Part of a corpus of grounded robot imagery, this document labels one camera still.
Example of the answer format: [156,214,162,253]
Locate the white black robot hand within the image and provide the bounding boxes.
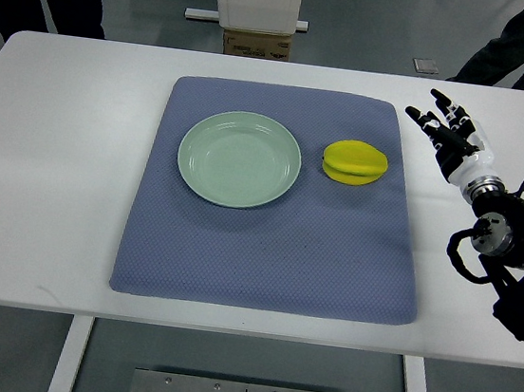
[405,89,505,203]

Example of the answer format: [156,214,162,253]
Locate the yellow starfruit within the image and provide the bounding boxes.
[322,140,388,186]

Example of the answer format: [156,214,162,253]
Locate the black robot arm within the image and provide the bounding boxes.
[446,178,524,342]

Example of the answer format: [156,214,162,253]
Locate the grey floor outlet plate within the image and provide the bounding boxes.
[412,58,439,75]

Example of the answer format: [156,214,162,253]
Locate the light green plate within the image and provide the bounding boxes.
[177,111,302,209]

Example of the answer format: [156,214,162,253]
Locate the blue grey cloth mat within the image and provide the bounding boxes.
[107,65,444,330]

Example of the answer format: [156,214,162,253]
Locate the brown cardboard box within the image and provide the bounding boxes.
[223,29,292,62]

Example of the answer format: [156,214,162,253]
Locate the white pillar stand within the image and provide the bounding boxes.
[184,0,309,35]

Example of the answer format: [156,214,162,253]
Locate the white table leg left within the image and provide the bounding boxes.
[47,315,95,392]

